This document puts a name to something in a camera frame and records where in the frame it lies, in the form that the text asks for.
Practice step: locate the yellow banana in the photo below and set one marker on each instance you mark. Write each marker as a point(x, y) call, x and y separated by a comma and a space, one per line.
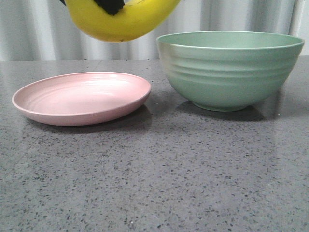
point(135, 19)

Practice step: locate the pink plate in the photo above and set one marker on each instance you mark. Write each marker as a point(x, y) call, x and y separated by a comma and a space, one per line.
point(79, 99)

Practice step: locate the green ribbed bowl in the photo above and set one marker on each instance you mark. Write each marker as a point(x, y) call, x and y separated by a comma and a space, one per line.
point(227, 70)

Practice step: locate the white curtain backdrop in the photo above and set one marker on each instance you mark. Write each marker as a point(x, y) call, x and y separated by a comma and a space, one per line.
point(42, 29)

